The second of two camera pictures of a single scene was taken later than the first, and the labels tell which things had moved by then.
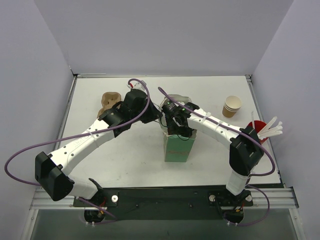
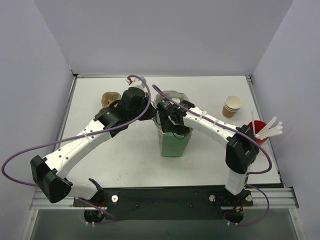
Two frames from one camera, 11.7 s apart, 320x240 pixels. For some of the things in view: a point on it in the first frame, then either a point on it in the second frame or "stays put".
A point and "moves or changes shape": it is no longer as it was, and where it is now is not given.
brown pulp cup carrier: (108, 100) stays put
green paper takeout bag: (177, 148) moves or changes shape
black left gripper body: (152, 114) stays put
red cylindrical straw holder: (258, 125) stays put
